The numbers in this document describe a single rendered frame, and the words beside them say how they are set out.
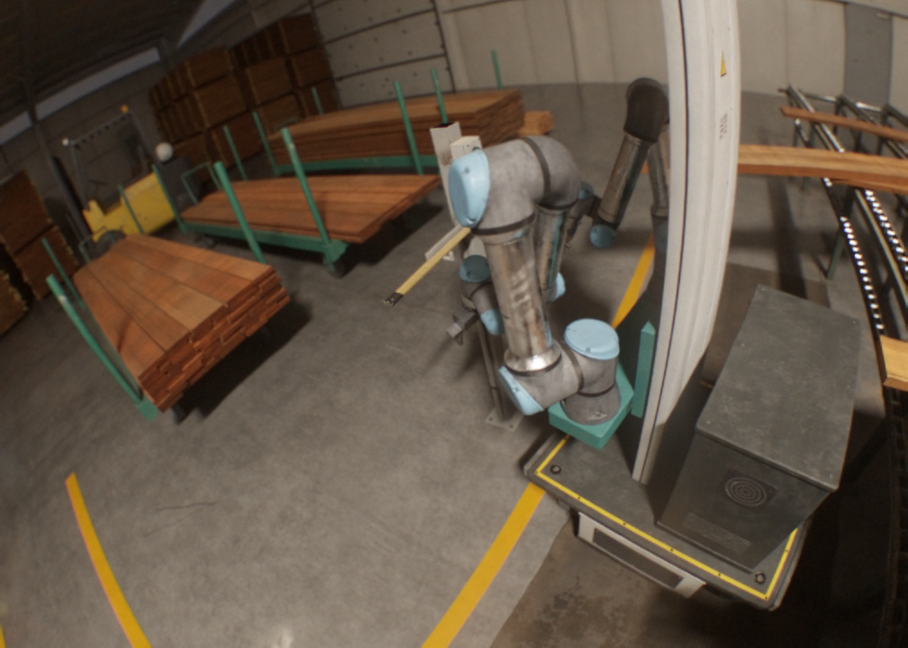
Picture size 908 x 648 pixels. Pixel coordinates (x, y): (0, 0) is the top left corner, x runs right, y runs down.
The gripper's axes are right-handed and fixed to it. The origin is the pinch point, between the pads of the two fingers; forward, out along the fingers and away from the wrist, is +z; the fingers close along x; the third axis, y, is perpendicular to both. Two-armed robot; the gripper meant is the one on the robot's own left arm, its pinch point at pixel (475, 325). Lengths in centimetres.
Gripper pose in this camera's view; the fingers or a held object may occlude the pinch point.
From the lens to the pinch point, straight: 129.0
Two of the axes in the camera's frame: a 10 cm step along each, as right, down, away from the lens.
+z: 0.4, 5.0, 8.6
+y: -6.7, -6.3, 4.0
